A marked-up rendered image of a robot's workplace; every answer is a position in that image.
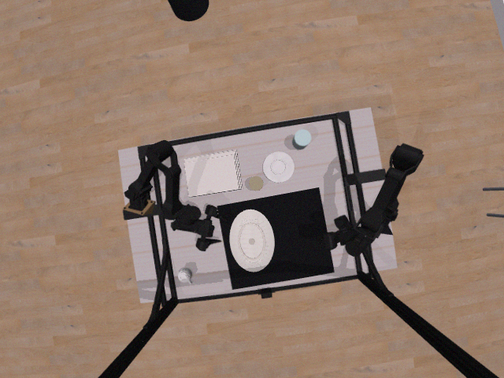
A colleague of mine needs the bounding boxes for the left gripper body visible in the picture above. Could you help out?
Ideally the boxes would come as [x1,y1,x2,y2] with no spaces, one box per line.
[190,205,217,251]

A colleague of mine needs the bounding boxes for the black rectangular mat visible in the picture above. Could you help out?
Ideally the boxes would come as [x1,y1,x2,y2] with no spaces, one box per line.
[217,187,334,290]

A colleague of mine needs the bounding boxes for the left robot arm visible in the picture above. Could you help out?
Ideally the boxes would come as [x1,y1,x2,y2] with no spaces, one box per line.
[124,140,215,237]

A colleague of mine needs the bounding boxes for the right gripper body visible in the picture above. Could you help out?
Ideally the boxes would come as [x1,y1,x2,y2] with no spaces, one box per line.
[324,229,354,250]

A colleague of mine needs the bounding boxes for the white saucer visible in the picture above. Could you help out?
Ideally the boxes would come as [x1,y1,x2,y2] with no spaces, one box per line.
[263,151,295,183]

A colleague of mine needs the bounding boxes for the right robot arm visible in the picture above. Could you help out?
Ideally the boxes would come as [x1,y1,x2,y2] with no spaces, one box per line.
[334,143,424,257]

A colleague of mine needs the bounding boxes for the white round platter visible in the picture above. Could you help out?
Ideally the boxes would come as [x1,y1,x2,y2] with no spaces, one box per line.
[230,209,275,272]

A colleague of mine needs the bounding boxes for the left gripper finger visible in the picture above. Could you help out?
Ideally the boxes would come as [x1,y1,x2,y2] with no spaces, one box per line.
[205,238,221,249]
[214,211,227,221]

